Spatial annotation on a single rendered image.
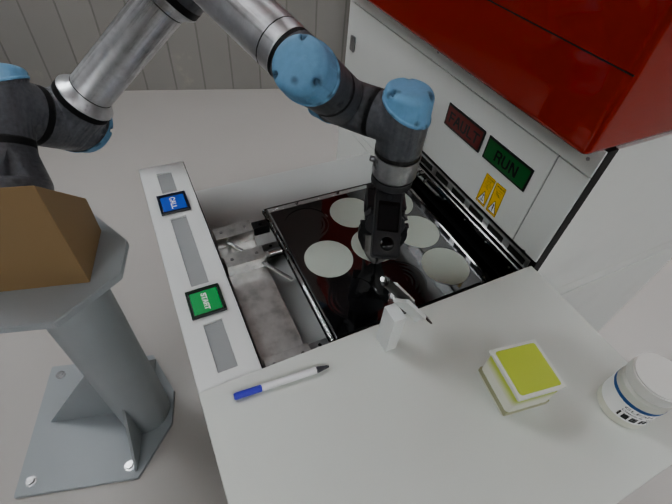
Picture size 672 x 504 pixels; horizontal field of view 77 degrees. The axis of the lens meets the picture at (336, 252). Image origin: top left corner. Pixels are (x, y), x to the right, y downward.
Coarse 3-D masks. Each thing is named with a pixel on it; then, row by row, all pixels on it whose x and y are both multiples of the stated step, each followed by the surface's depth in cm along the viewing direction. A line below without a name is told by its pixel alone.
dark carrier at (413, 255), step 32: (352, 192) 100; (288, 224) 92; (320, 224) 92; (416, 256) 88; (320, 288) 80; (352, 288) 81; (384, 288) 82; (416, 288) 82; (448, 288) 83; (352, 320) 76
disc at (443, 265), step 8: (440, 248) 90; (424, 256) 88; (432, 256) 88; (440, 256) 88; (448, 256) 89; (456, 256) 89; (424, 264) 87; (432, 264) 87; (440, 264) 87; (448, 264) 87; (456, 264) 87; (464, 264) 87; (432, 272) 85; (440, 272) 85; (448, 272) 86; (456, 272) 86; (464, 272) 86; (440, 280) 84; (448, 280) 84; (456, 280) 84; (464, 280) 84
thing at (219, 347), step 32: (160, 192) 86; (192, 192) 87; (160, 224) 80; (192, 224) 81; (192, 256) 76; (192, 288) 71; (224, 288) 71; (192, 320) 67; (224, 320) 67; (192, 352) 63; (224, 352) 64
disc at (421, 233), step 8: (408, 216) 96; (416, 216) 96; (416, 224) 94; (424, 224) 95; (432, 224) 95; (408, 232) 93; (416, 232) 93; (424, 232) 93; (432, 232) 93; (408, 240) 91; (416, 240) 91; (424, 240) 91; (432, 240) 91
